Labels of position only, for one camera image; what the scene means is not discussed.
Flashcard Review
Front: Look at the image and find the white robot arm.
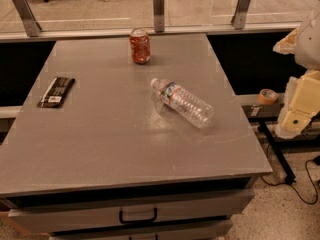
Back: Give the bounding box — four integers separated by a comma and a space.
273, 5, 320, 139

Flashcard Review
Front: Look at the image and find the metal glass bracket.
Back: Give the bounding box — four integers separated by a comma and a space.
12, 0, 42, 37
231, 0, 251, 30
153, 0, 165, 32

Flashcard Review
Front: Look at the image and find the grey drawer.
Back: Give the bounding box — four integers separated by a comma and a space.
9, 189, 254, 233
49, 220, 233, 240

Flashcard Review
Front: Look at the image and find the black metal table leg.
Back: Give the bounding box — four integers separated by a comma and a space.
258, 121, 296, 185

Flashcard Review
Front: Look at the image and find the left metal glass bracket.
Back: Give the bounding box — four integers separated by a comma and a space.
12, 0, 42, 37

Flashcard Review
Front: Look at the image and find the right metal glass bracket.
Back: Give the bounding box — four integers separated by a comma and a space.
231, 0, 251, 30

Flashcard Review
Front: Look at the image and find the clear plastic water bottle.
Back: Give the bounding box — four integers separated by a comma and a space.
150, 78, 214, 129

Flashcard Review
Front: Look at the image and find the black floor cable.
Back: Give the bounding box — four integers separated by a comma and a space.
260, 158, 320, 206

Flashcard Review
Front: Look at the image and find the red soda can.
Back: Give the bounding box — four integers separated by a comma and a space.
129, 28, 151, 64

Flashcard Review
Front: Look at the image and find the middle metal glass bracket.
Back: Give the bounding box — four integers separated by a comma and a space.
153, 0, 165, 32

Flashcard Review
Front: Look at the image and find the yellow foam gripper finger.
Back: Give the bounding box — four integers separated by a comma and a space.
275, 70, 320, 139
273, 29, 298, 55

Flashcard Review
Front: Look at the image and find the grey upper drawer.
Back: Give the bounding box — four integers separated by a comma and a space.
9, 189, 254, 233

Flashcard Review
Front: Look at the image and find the grey lower drawer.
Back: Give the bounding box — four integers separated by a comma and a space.
49, 220, 233, 240

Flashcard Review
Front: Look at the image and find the roll of orange tape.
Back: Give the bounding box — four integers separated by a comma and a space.
258, 89, 278, 105

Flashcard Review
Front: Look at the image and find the black drawer handle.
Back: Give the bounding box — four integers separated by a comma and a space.
118, 208, 158, 225

